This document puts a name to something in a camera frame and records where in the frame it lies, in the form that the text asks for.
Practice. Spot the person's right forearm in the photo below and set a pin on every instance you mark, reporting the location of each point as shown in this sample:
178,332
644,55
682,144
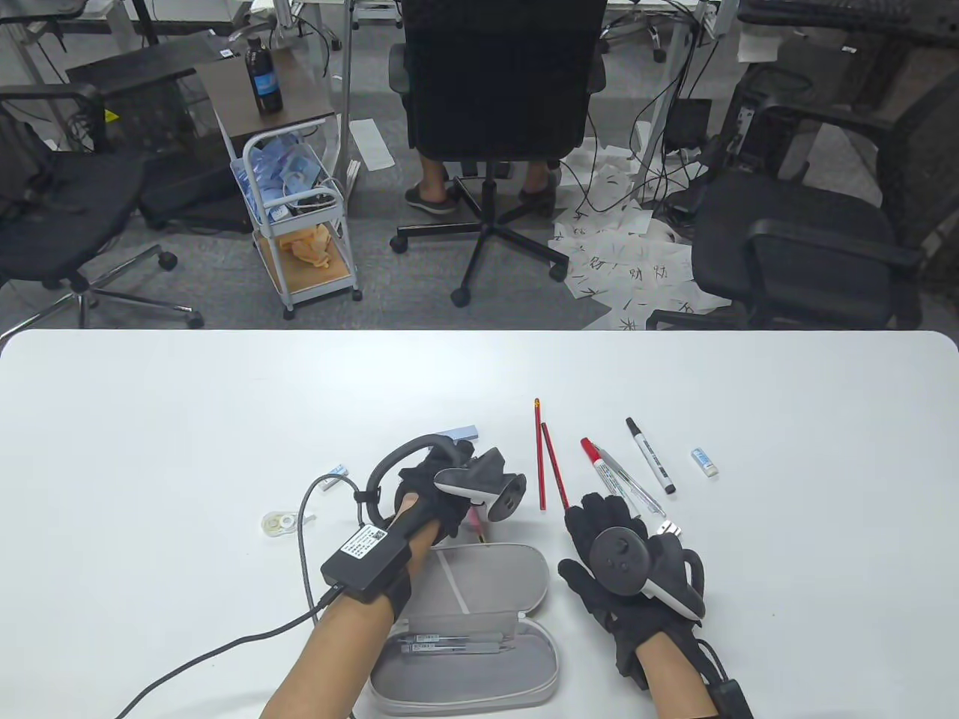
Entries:
674,685

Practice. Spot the black stand pole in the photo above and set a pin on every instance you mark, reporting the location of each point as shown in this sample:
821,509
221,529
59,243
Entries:
144,19

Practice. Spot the orange cloth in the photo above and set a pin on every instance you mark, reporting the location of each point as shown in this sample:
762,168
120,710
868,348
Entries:
307,243

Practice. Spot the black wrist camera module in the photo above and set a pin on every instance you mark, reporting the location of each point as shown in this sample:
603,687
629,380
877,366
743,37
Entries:
734,700
367,562

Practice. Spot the clear slim ballpoint pen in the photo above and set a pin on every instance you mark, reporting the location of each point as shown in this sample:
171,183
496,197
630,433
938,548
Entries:
640,490

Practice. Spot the pale blue rectangular block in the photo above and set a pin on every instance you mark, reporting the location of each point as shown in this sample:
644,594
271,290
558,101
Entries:
464,432

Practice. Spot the person's left hand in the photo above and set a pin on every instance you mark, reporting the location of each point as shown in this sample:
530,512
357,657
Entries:
442,487

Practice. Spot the white paper strip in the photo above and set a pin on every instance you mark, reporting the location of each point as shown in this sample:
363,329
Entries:
371,142

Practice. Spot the black chrome-base office chair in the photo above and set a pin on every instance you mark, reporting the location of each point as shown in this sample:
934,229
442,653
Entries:
67,202

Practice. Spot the pile of white papers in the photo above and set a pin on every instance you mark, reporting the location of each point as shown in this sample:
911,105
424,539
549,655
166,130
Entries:
629,262

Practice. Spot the red pencil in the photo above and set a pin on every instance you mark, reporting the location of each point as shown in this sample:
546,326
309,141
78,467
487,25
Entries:
553,468
539,457

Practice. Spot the grey mechanical pencil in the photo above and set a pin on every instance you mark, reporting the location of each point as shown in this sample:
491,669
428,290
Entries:
457,639

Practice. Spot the white rolling cart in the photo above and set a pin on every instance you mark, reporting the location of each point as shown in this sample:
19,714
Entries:
307,278

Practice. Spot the black desk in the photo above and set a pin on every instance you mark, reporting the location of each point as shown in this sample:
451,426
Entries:
135,64

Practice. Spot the clear barrel pen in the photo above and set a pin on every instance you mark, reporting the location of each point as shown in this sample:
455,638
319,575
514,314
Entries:
449,649

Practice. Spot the brown side table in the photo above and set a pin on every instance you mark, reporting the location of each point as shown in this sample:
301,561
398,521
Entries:
232,97

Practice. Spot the dark bottle blue label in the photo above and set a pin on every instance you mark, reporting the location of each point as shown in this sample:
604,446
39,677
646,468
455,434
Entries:
264,79

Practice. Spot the heap of blue packets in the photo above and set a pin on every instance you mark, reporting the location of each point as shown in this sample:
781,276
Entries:
281,168

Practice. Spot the black high-back office chair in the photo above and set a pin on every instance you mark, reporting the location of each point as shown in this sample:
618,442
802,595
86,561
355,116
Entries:
494,75

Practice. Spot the black mesh office chair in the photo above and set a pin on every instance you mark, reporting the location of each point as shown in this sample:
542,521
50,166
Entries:
794,225

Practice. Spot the black capped white marker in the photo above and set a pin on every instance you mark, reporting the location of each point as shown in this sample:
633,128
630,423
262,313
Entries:
650,455

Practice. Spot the clear correction tape dispenser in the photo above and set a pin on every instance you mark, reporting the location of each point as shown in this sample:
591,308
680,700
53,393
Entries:
281,523

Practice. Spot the grey black hand controller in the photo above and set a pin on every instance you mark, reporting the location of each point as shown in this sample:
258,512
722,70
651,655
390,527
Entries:
622,558
479,483

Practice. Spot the person's left forearm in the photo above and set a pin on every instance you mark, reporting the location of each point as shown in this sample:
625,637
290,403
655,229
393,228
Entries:
330,659

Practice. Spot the white printed zippered pencil case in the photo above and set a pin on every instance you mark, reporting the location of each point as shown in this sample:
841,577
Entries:
487,577

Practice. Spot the person's right hand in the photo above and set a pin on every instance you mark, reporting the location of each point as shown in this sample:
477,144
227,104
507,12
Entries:
599,599

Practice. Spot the small white eraser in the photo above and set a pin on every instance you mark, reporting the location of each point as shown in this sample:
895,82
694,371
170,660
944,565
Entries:
333,477
704,461

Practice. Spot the white desk leg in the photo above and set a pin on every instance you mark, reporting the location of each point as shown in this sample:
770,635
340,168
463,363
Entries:
347,75

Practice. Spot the black box on floor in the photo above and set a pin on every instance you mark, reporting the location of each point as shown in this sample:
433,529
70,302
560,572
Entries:
688,120

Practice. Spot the red capped white marker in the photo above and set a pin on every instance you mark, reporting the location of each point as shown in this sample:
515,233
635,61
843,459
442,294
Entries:
599,464

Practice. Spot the pink pen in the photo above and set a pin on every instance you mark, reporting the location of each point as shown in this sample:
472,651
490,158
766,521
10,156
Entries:
477,528

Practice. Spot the metal pencil sharpener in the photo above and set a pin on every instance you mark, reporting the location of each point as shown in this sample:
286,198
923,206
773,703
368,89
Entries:
672,529

